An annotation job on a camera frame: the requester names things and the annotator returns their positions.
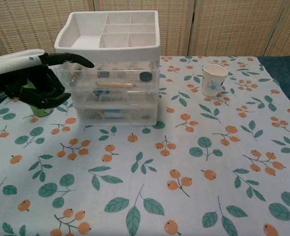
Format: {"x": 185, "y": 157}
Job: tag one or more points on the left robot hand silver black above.
{"x": 16, "y": 64}

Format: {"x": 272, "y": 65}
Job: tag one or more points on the white compartment organizer box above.
{"x": 125, "y": 52}

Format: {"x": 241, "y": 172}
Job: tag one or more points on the green drink can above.
{"x": 42, "y": 111}

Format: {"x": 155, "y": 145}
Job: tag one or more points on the small teal object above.
{"x": 101, "y": 93}

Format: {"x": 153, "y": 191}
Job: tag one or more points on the small blue white box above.
{"x": 113, "y": 114}

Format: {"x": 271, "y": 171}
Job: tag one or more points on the black round object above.
{"x": 145, "y": 76}

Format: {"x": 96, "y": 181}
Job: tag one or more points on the fruit and leaf print tablecloth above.
{"x": 144, "y": 172}

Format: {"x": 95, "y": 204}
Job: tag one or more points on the woven bamboo folding screen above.
{"x": 208, "y": 27}

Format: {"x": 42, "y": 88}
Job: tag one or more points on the white floral paper cup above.
{"x": 212, "y": 83}

